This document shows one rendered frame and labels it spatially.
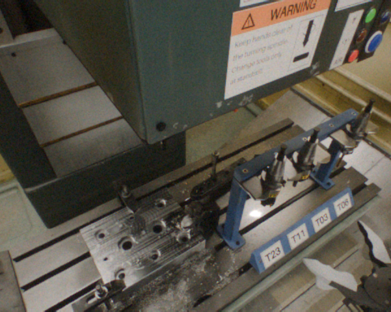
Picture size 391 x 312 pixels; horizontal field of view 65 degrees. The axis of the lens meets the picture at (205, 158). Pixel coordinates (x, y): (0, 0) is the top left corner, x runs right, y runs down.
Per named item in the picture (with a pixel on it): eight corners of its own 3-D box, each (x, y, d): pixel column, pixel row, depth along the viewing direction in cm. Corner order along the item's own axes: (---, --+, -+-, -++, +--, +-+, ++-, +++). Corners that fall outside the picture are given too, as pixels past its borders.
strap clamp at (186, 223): (218, 225, 103) (222, 199, 92) (185, 245, 98) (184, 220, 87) (212, 218, 105) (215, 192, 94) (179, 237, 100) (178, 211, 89)
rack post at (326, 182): (335, 184, 117) (368, 125, 96) (325, 191, 115) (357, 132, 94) (315, 168, 123) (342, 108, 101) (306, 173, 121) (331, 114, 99)
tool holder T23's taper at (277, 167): (272, 166, 78) (278, 147, 74) (287, 176, 76) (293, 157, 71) (261, 175, 76) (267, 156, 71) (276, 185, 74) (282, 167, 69)
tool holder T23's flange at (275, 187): (270, 169, 81) (272, 162, 79) (289, 182, 78) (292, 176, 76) (255, 181, 78) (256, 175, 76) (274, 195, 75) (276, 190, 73)
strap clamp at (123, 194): (143, 223, 103) (138, 197, 92) (134, 228, 101) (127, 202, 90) (126, 196, 110) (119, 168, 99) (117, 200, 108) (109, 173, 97)
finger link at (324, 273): (293, 284, 56) (345, 305, 54) (301, 270, 52) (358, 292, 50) (296, 268, 58) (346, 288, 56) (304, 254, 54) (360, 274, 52)
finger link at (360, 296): (326, 293, 51) (383, 315, 49) (330, 290, 50) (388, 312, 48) (330, 267, 54) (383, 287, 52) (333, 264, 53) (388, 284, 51)
